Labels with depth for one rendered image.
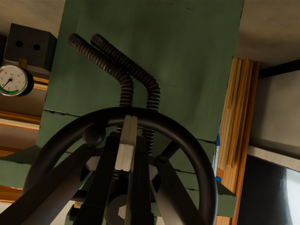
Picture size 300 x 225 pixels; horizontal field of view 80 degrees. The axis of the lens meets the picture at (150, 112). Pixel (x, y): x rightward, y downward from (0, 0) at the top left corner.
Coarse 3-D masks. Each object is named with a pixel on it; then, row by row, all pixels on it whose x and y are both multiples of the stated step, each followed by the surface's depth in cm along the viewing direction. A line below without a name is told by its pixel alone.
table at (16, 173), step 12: (12, 156) 44; (24, 156) 46; (0, 168) 41; (12, 168) 42; (24, 168) 42; (0, 180) 41; (12, 180) 42; (24, 180) 42; (216, 180) 59; (192, 192) 47; (228, 192) 49; (156, 204) 36; (228, 204) 48; (156, 216) 36; (228, 216) 48
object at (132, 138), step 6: (132, 120) 21; (132, 126) 19; (132, 132) 18; (132, 138) 17; (132, 144) 16; (126, 150) 16; (132, 150) 16; (126, 156) 16; (132, 156) 17; (126, 162) 17; (126, 168) 17
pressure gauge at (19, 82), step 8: (8, 64) 35; (24, 64) 38; (0, 72) 35; (8, 72) 35; (16, 72) 36; (24, 72) 36; (0, 80) 35; (16, 80) 36; (24, 80) 36; (32, 80) 38; (0, 88) 35; (8, 88) 36; (16, 88) 36; (24, 88) 36; (32, 88) 38
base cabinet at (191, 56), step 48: (96, 0) 43; (144, 0) 44; (192, 0) 46; (240, 0) 48; (144, 48) 44; (192, 48) 46; (48, 96) 42; (96, 96) 44; (144, 96) 45; (192, 96) 46
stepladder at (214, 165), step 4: (220, 124) 125; (220, 128) 125; (220, 132) 125; (216, 144) 125; (220, 144) 125; (216, 148) 125; (216, 152) 125; (216, 156) 125; (216, 160) 126; (212, 164) 124; (216, 164) 126; (216, 168) 126; (216, 176) 128; (220, 180) 126
